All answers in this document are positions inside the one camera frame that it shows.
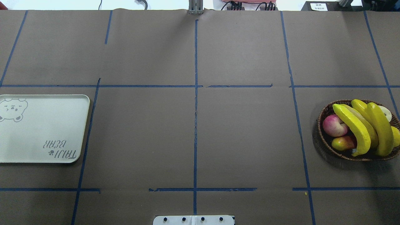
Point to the aluminium frame post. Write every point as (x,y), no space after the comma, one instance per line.
(196,7)

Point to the yellow banana front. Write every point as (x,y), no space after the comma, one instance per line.
(357,127)

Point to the brown wicker basket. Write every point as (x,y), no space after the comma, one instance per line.
(323,140)

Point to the pink white apple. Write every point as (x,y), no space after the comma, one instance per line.
(334,126)

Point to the yellow banana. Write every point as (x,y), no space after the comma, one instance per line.
(357,127)
(370,129)
(382,128)
(361,107)

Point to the cream bear tray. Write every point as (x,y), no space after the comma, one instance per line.
(42,128)

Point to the yellow banana back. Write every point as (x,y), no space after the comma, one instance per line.
(361,107)

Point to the yellow lemon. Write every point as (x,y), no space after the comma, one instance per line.
(396,135)

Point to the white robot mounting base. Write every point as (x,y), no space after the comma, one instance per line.
(194,220)

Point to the pale white apple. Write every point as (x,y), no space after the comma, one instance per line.
(386,112)

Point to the black label box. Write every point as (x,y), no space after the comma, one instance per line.
(329,6)

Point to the red yellow mango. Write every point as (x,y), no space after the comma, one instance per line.
(344,143)

